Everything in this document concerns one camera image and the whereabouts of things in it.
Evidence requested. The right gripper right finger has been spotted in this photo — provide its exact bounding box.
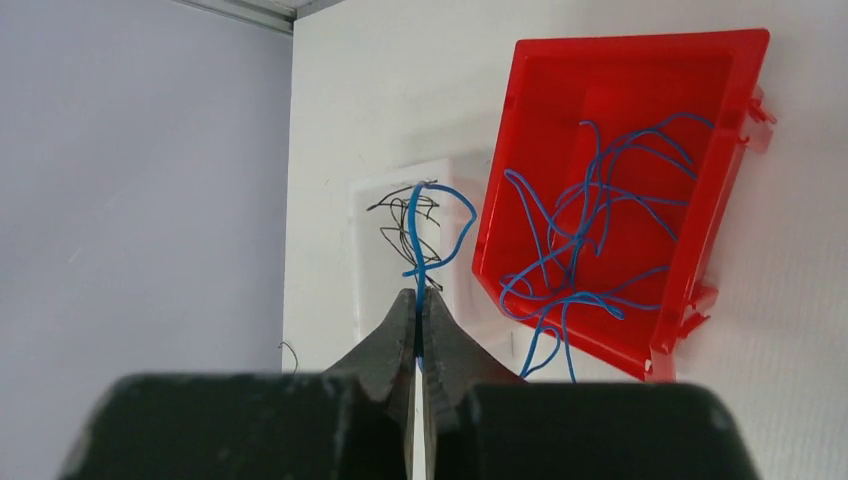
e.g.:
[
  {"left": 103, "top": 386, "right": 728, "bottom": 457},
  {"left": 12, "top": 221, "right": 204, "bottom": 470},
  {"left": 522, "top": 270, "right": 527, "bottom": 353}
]
[{"left": 421, "top": 288, "right": 524, "bottom": 479}]

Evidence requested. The red bin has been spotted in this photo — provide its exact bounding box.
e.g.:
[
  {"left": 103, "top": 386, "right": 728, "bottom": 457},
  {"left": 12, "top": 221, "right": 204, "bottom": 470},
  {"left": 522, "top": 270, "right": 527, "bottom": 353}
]
[{"left": 472, "top": 28, "right": 775, "bottom": 382}]

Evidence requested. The blue wire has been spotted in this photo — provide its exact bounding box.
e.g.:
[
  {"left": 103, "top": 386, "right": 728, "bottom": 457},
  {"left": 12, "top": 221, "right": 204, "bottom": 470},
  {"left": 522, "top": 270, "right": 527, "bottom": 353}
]
[
  {"left": 402, "top": 182, "right": 479, "bottom": 372},
  {"left": 498, "top": 112, "right": 715, "bottom": 384}
]

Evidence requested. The clear plastic bin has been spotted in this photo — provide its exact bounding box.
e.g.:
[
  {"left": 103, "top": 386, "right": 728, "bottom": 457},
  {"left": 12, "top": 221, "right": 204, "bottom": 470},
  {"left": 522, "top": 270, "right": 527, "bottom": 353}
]
[{"left": 348, "top": 154, "right": 514, "bottom": 366}]

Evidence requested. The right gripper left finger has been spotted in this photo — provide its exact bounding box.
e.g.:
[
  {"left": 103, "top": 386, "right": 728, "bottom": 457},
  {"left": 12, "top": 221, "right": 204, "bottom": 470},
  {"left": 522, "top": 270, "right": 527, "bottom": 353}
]
[{"left": 324, "top": 289, "right": 416, "bottom": 479}]

